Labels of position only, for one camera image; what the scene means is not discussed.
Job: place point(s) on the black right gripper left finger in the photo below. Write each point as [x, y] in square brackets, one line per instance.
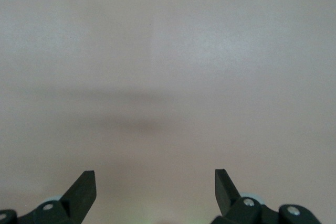
[81, 192]

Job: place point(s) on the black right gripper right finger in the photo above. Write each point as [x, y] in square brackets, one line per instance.
[225, 192]

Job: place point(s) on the brown table mat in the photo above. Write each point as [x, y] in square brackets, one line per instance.
[168, 64]

